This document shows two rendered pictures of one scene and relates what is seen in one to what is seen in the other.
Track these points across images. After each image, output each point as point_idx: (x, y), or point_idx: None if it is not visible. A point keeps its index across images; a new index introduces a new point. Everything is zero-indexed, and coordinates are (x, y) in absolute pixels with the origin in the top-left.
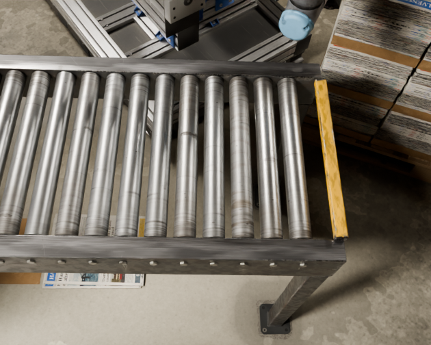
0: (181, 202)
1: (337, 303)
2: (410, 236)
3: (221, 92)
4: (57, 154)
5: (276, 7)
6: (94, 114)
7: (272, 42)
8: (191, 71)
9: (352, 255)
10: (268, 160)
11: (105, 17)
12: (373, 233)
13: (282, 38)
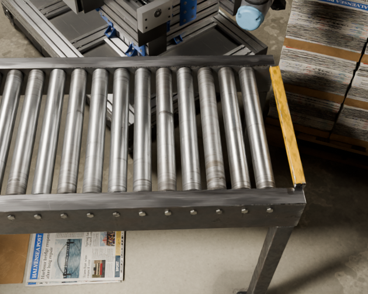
0: (163, 164)
1: (311, 288)
2: None
3: (191, 79)
4: (55, 132)
5: (233, 25)
6: (83, 101)
7: (232, 55)
8: (165, 65)
9: (322, 243)
10: (234, 129)
11: (78, 39)
12: (339, 222)
13: (240, 51)
